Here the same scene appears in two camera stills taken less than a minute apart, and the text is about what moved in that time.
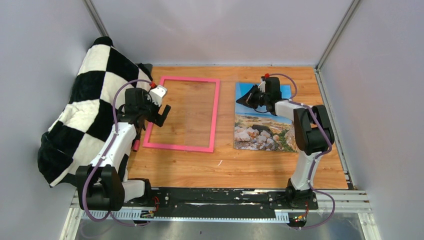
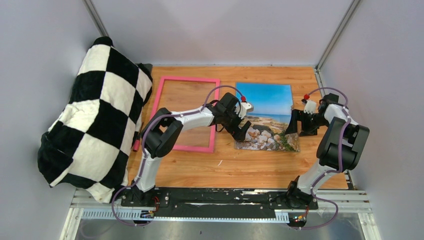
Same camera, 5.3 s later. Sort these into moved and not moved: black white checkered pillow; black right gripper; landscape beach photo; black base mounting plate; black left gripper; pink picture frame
Moved: black left gripper; black right gripper
Not moved: pink picture frame; black base mounting plate; landscape beach photo; black white checkered pillow
